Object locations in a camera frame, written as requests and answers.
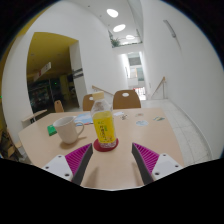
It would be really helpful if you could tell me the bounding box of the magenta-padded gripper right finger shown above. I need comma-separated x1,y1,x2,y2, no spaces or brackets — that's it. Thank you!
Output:
131,142,184,186

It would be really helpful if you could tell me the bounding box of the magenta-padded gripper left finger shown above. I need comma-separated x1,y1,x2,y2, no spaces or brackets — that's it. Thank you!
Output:
42,142,94,186

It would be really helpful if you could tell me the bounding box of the wooden chair with oval hole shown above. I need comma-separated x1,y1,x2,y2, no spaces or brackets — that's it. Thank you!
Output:
112,89,142,110
82,93,96,112

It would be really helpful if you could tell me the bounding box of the oval ceiling lights group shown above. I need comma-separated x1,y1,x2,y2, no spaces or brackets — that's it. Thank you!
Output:
106,8,136,41

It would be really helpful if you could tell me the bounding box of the small light wooden table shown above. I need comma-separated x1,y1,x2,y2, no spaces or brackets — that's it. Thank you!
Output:
21,108,49,123

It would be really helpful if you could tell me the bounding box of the dark shop shelf unit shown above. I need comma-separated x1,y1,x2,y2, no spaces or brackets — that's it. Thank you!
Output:
28,79,73,111

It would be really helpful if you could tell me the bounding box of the yellow-label clear drink bottle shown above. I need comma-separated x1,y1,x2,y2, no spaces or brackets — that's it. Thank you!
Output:
90,91,118,149

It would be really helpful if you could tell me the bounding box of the pale blue table sticker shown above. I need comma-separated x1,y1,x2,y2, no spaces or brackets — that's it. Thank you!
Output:
135,119,150,127

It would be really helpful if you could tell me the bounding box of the white mug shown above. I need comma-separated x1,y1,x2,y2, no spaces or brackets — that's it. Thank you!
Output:
52,115,86,145

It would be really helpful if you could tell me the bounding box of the wooden stair handrail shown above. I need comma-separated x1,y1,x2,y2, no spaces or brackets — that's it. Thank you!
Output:
150,76,167,100
91,85,115,97

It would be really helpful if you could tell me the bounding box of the small wooden chair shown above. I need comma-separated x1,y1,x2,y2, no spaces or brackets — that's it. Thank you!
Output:
53,99,65,114

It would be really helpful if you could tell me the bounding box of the flat round red coaster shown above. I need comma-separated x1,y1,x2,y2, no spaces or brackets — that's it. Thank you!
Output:
93,137,120,153

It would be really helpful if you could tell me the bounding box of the green balcony plant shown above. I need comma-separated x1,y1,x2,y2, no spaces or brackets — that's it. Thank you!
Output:
109,37,121,48

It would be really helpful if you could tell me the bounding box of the green flat card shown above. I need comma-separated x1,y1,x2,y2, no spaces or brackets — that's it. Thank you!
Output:
46,124,58,137

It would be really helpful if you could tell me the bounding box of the hanging white red sign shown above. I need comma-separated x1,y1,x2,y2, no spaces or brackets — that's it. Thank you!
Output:
32,61,53,83

